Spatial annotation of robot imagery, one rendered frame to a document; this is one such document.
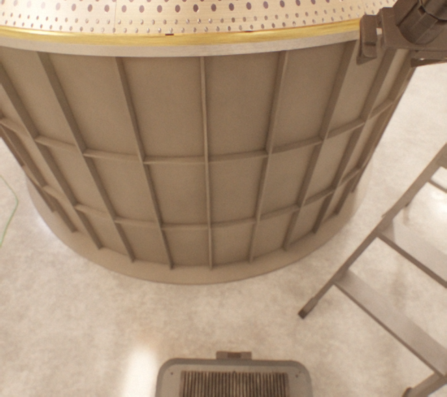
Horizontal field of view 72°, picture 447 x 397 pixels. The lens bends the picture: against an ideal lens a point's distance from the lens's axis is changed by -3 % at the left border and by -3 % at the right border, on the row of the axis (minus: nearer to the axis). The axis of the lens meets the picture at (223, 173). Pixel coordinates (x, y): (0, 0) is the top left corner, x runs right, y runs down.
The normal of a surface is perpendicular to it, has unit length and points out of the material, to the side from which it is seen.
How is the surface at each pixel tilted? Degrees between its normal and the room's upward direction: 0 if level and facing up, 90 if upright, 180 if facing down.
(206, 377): 0
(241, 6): 43
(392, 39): 30
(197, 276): 0
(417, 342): 0
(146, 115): 90
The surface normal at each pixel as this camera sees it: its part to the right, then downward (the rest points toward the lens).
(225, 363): 0.02, -1.00
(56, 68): -0.24, 0.73
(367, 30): 0.00, -0.18
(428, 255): 0.01, -0.65
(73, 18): -0.10, 0.04
